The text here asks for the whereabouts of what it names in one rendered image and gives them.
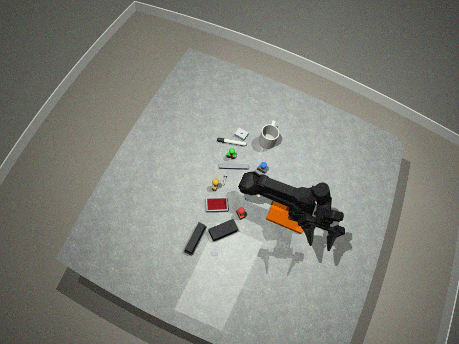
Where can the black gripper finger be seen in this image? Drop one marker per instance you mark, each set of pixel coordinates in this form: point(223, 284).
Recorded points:
point(309, 232)
point(331, 239)

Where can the grey open cylinder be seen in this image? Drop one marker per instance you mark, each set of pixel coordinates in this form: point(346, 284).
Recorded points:
point(269, 135)

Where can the yellow rubber stamp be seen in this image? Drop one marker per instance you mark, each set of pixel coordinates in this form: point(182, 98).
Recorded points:
point(215, 183)

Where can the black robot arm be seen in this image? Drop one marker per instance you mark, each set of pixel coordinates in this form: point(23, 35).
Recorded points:
point(301, 201)

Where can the red-handled rubber stamp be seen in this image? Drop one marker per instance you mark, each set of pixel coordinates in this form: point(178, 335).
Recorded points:
point(240, 212)

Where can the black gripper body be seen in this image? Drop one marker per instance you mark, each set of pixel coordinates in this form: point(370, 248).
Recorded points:
point(322, 224)

